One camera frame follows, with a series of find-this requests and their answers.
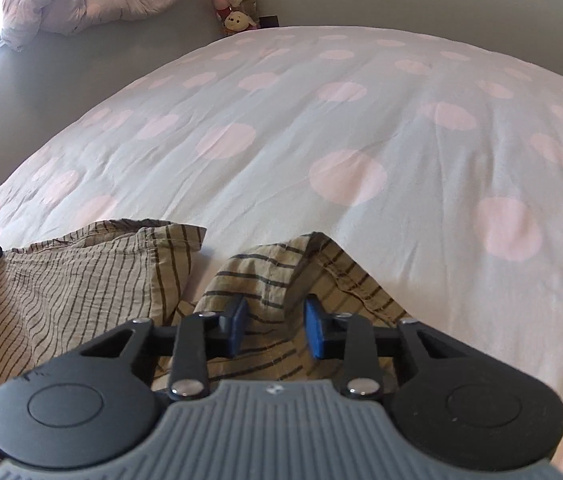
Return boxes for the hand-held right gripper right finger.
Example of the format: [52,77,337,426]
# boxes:
[303,294,466,402]

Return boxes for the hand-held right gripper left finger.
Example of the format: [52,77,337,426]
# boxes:
[79,296,251,403]

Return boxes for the bed with pink dotted sheet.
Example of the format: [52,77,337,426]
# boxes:
[0,25,563,480]

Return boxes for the beige striped pants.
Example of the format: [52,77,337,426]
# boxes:
[0,217,416,480]

